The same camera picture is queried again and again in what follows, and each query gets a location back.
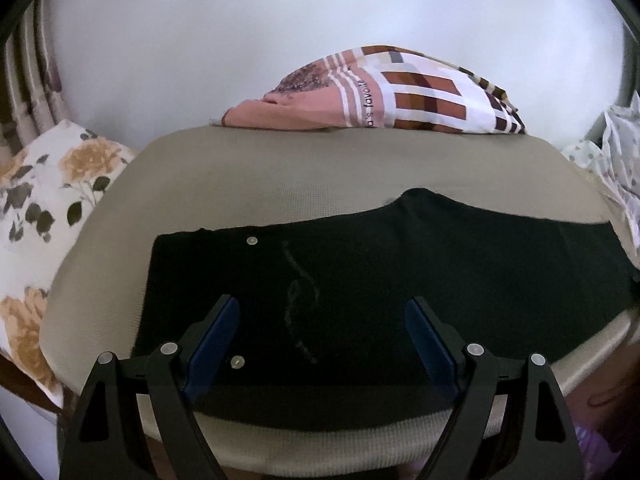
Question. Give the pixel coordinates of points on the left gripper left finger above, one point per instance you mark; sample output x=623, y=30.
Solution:
x=106, y=439

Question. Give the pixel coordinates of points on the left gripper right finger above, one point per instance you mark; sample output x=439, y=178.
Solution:
x=509, y=418

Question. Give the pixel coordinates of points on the black pants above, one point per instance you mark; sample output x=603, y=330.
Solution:
x=321, y=341

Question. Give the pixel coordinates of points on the beige mattress cover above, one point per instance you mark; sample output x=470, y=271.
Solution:
x=215, y=177

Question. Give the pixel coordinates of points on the floral white pillow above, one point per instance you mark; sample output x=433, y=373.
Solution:
x=48, y=191

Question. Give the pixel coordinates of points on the white patterned crumpled cloth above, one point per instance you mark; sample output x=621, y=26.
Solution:
x=613, y=165

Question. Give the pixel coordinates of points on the beige striped curtain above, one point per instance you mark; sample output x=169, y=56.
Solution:
x=31, y=89

